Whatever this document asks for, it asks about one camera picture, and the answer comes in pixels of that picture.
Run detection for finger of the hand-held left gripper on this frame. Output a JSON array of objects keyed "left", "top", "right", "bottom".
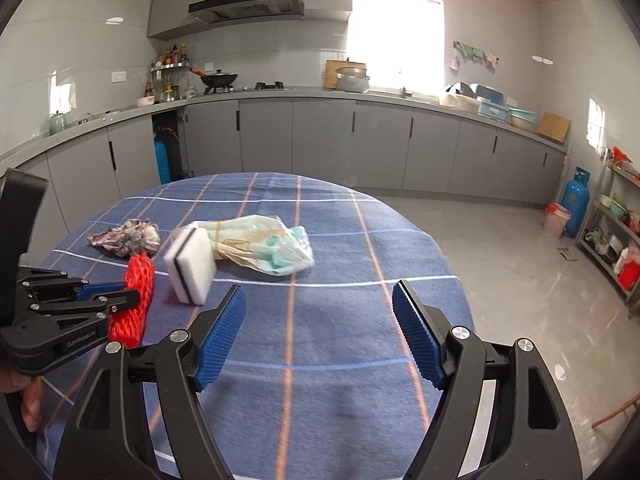
[
  {"left": 17, "top": 267, "right": 127, "bottom": 305},
  {"left": 30, "top": 288, "right": 142, "bottom": 318}
]

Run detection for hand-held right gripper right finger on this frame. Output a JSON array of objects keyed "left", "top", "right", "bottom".
[{"left": 392, "top": 280, "right": 584, "bottom": 480}]

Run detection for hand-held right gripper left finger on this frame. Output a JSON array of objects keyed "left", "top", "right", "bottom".
[{"left": 52, "top": 284, "right": 247, "bottom": 480}]

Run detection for white sponge block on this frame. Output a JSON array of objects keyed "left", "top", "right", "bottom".
[{"left": 164, "top": 227, "right": 217, "bottom": 307}]

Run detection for person's left hand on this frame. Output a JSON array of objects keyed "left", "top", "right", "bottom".
[{"left": 0, "top": 367, "right": 44, "bottom": 433}]

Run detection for crumpled printed wrapper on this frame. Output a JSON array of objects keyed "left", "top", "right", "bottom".
[{"left": 87, "top": 217, "right": 161, "bottom": 260}]

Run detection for blue plaid tablecloth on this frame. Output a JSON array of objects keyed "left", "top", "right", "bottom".
[{"left": 37, "top": 172, "right": 473, "bottom": 480}]

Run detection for clear plastic bag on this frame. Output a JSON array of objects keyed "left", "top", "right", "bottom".
[{"left": 190, "top": 214, "right": 316, "bottom": 277}]

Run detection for white bucket with red bag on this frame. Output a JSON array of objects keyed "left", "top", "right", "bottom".
[{"left": 544, "top": 202, "right": 572, "bottom": 239}]

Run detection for grey base cabinets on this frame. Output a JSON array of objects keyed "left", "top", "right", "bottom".
[{"left": 0, "top": 95, "right": 569, "bottom": 241}]

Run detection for wooden stick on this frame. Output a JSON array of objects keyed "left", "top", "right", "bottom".
[{"left": 592, "top": 394, "right": 640, "bottom": 429}]

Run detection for metal shelf rack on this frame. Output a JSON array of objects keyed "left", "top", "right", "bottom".
[{"left": 575, "top": 147, "right": 640, "bottom": 307}]

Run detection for metal spice rack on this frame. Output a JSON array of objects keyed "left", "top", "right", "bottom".
[{"left": 142, "top": 42, "right": 199, "bottom": 106}]

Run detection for white basin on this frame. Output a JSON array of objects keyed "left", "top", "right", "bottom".
[{"left": 439, "top": 91, "right": 481, "bottom": 113}]

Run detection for green basin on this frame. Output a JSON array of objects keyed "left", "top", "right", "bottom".
[{"left": 509, "top": 108, "right": 539, "bottom": 130}]

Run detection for black wok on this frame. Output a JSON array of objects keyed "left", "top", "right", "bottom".
[{"left": 189, "top": 66, "right": 240, "bottom": 95}]

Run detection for light blue dish box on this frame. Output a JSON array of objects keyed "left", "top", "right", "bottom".
[{"left": 475, "top": 85, "right": 511, "bottom": 121}]

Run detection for metal pot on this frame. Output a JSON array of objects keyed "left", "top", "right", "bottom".
[{"left": 335, "top": 66, "right": 372, "bottom": 94}]

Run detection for wooden cutting board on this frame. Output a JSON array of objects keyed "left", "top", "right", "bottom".
[{"left": 324, "top": 59, "right": 368, "bottom": 92}]

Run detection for bright window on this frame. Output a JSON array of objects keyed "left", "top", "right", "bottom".
[{"left": 347, "top": 0, "right": 446, "bottom": 94}]

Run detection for black range hood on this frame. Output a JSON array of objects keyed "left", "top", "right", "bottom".
[{"left": 187, "top": 0, "right": 306, "bottom": 25}]

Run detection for hanging cloths rail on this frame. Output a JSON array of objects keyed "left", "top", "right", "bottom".
[{"left": 452, "top": 41, "right": 501, "bottom": 70}]

